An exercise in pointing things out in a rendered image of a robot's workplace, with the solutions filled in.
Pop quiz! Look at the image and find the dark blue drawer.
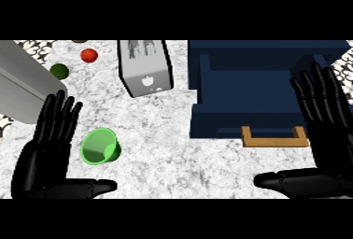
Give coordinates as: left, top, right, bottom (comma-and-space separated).
189, 53, 353, 140

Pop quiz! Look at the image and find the red apple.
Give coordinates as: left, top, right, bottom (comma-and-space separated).
78, 48, 99, 63

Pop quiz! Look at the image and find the dark blue cabinet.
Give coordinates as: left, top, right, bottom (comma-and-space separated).
186, 40, 353, 94

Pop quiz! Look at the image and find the dark green lime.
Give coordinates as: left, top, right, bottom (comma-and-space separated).
48, 63, 71, 81

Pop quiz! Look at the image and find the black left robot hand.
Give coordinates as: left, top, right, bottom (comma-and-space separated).
10, 90, 118, 200

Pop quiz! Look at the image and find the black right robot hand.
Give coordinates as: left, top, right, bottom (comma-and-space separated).
252, 62, 353, 200

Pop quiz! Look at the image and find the wooden drawer handle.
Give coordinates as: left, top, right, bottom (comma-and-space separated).
239, 125, 310, 148

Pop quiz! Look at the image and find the grey toaster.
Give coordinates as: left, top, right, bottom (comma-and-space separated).
115, 40, 175, 99

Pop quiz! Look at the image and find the green cup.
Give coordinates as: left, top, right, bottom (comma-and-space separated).
78, 127, 122, 166

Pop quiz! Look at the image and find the large grey appliance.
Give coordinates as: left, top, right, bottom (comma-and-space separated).
0, 40, 69, 125

